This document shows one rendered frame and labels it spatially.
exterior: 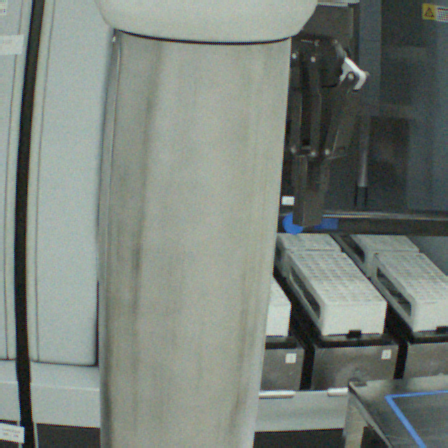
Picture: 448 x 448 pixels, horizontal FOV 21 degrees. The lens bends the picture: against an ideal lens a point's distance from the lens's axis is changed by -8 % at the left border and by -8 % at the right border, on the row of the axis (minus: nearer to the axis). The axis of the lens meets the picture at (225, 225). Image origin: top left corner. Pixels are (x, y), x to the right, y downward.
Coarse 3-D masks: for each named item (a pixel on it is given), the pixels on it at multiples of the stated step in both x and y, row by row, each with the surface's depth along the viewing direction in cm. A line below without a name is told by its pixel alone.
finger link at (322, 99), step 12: (312, 60) 124; (312, 72) 125; (312, 84) 125; (336, 84) 126; (312, 96) 126; (324, 96) 125; (312, 108) 126; (324, 108) 126; (312, 120) 126; (324, 120) 126; (312, 132) 126; (324, 132) 126; (312, 144) 127; (324, 144) 127; (312, 156) 126
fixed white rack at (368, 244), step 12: (336, 240) 245; (348, 240) 242; (360, 240) 227; (372, 240) 227; (384, 240) 228; (396, 240) 228; (408, 240) 229; (348, 252) 236; (360, 252) 239; (372, 252) 221; (384, 252) 221; (396, 252) 221; (408, 252) 222; (360, 264) 227
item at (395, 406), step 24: (360, 384) 167; (384, 384) 167; (408, 384) 167; (432, 384) 167; (360, 408) 160; (384, 408) 158; (408, 408) 157; (432, 408) 157; (360, 432) 167; (384, 432) 149; (408, 432) 149; (432, 432) 149
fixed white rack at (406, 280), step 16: (384, 256) 217; (400, 256) 219; (416, 256) 218; (384, 272) 211; (400, 272) 207; (416, 272) 208; (432, 272) 208; (384, 288) 211; (400, 288) 201; (416, 288) 198; (432, 288) 199; (400, 304) 209; (416, 304) 191; (432, 304) 191; (416, 320) 191; (432, 320) 192
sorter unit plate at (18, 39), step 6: (0, 36) 175; (6, 36) 176; (12, 36) 176; (18, 36) 176; (0, 42) 176; (6, 42) 176; (12, 42) 176; (18, 42) 176; (0, 48) 176; (6, 48) 176; (12, 48) 176; (18, 48) 176; (6, 54) 176
